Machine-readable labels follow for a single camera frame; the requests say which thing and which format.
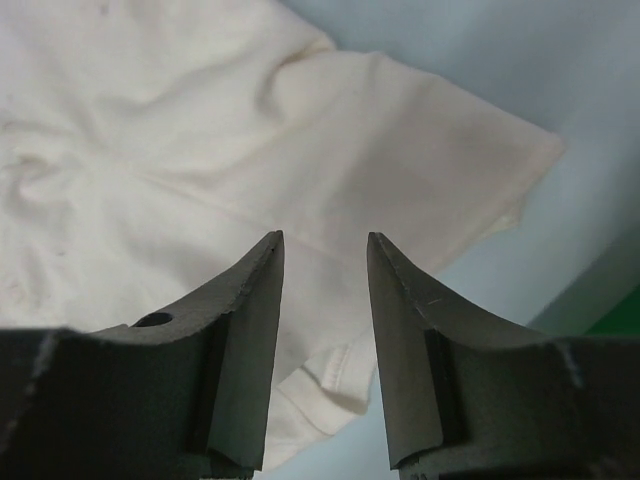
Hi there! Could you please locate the cream white t shirt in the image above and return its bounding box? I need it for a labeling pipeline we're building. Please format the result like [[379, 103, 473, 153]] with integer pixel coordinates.
[[1, 1, 563, 470]]

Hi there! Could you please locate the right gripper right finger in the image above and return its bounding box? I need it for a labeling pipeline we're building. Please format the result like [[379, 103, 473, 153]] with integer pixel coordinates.
[[367, 233, 639, 479]]

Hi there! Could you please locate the green plastic bin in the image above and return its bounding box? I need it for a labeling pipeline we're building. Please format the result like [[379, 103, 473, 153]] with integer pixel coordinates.
[[586, 287, 640, 336]]

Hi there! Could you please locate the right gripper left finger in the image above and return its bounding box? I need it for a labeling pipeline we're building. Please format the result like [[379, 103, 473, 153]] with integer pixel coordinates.
[[1, 231, 285, 479]]

